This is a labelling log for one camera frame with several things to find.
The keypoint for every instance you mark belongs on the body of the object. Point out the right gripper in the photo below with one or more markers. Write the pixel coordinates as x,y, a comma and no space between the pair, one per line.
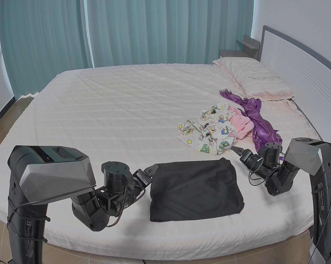
249,159

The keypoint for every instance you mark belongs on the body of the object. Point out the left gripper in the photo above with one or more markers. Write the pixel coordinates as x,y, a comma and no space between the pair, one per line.
142,178

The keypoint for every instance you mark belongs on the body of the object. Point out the black T-shirt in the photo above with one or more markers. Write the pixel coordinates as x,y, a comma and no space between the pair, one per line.
195,191

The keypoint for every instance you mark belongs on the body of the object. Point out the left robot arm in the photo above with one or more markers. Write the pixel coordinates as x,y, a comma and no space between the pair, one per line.
53,172

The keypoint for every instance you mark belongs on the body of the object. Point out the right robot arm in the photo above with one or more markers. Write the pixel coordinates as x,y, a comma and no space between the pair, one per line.
305,153

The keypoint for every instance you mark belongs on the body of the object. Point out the bed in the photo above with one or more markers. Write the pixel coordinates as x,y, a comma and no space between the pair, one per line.
113,106

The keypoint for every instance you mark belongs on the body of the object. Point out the pink garment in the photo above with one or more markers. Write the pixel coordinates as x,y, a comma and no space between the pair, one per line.
242,122

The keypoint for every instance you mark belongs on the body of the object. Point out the purple satin garment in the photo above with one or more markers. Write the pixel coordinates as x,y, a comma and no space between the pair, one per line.
258,120

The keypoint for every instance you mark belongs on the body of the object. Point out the white printed pyjama top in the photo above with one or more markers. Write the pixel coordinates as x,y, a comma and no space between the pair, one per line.
209,131

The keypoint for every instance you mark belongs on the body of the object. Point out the cream pillow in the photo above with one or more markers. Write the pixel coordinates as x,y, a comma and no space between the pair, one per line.
258,78

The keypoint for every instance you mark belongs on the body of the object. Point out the grey bedside table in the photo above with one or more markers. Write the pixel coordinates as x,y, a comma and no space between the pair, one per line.
242,51

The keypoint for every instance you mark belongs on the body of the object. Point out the blue-green curtain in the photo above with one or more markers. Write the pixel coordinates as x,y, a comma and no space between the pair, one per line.
168,23
44,37

